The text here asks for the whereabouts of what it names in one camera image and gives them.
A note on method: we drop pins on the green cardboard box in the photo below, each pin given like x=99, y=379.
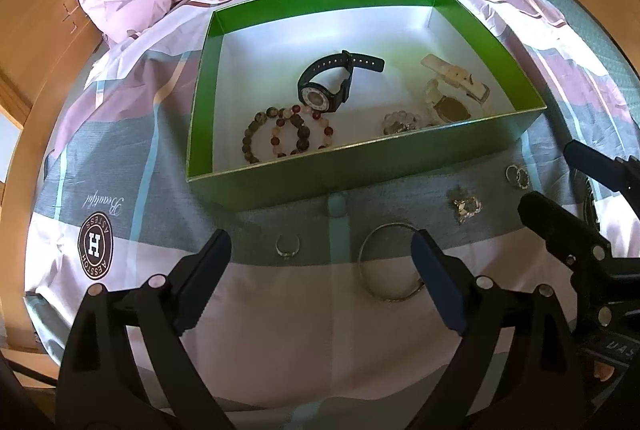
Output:
x=350, y=100

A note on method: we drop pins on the silver earrings pair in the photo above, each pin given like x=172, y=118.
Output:
x=523, y=180

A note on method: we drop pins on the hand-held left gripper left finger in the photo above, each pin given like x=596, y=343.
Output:
x=205, y=275

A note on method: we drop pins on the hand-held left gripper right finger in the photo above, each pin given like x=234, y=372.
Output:
x=440, y=280

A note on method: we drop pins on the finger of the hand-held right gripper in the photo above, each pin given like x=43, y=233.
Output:
x=582, y=155
x=550, y=220

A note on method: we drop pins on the silver bangle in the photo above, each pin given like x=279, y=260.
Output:
x=364, y=270

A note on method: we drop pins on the wooden bed headboard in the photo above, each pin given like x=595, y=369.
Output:
x=35, y=25

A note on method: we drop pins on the black wrist watch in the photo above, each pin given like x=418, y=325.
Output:
x=320, y=98

